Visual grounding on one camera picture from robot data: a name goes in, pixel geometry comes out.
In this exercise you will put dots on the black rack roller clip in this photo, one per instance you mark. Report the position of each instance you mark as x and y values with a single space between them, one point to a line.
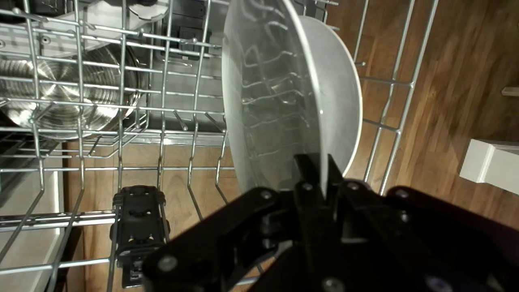
140 227

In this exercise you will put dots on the stainless steel pot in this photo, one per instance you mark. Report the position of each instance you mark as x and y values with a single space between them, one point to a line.
65 95

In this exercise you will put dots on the white furniture piece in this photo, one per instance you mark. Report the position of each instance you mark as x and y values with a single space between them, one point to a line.
490 166

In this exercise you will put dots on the dishwasher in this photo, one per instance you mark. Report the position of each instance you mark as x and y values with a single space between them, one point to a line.
184 87

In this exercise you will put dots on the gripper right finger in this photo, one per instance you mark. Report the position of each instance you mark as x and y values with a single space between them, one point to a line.
425 235

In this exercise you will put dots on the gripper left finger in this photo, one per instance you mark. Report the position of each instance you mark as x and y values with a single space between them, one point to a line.
227 231

